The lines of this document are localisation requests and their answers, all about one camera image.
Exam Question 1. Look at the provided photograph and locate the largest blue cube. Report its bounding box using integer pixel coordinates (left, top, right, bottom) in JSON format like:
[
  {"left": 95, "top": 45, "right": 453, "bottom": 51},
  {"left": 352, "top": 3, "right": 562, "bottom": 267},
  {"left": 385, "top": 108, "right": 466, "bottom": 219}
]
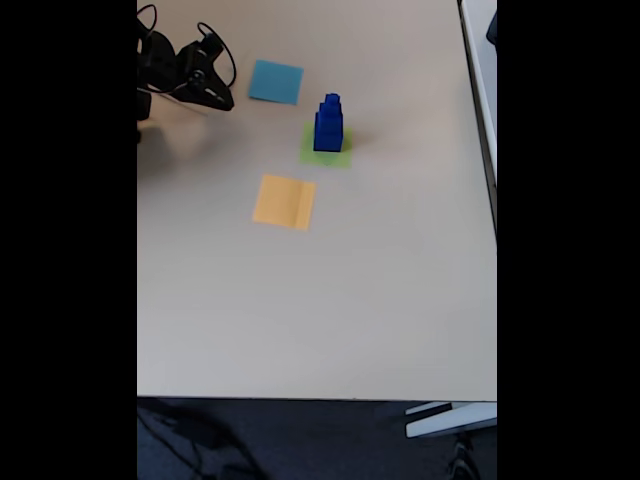
[{"left": 313, "top": 113, "right": 345, "bottom": 152}]

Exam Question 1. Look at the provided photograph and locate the medium blue cube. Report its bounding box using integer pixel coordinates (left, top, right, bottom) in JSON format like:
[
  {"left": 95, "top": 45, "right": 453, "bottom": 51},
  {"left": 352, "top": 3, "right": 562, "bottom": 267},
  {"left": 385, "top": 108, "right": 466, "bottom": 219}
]
[{"left": 317, "top": 104, "right": 344, "bottom": 127}]

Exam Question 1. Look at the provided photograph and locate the black camera cable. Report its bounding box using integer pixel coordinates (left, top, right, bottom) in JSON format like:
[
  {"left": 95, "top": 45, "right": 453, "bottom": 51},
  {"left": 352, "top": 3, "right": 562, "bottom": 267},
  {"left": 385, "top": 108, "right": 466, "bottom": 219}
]
[{"left": 137, "top": 3, "right": 238, "bottom": 91}]

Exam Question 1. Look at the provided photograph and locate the black camera box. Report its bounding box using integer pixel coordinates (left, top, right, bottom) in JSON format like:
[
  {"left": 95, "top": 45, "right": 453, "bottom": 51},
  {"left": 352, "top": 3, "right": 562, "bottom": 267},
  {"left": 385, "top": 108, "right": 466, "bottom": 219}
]
[{"left": 199, "top": 33, "right": 225, "bottom": 57}]

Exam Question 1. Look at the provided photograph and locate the white table foot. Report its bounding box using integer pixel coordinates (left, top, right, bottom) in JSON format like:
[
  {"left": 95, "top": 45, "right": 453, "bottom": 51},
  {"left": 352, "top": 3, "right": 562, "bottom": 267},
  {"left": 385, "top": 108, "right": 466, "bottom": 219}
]
[{"left": 404, "top": 401, "right": 498, "bottom": 440}]

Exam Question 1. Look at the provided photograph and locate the green paper square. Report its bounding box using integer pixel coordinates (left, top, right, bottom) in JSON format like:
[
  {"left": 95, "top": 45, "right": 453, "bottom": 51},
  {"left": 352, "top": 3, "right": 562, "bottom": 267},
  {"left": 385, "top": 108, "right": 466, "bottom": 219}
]
[{"left": 298, "top": 122, "right": 354, "bottom": 170}]

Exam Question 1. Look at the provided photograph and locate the blue paper square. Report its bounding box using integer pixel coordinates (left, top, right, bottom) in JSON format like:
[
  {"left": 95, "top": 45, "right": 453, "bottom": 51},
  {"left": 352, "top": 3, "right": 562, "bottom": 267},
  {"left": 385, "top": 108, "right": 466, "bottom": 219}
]
[{"left": 247, "top": 58, "right": 305, "bottom": 107}]

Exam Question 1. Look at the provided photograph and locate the orange paper square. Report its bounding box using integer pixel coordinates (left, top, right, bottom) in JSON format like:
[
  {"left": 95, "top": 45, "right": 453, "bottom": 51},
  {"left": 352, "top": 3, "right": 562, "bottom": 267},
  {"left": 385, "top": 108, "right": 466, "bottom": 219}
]
[{"left": 252, "top": 173, "right": 318, "bottom": 232}]

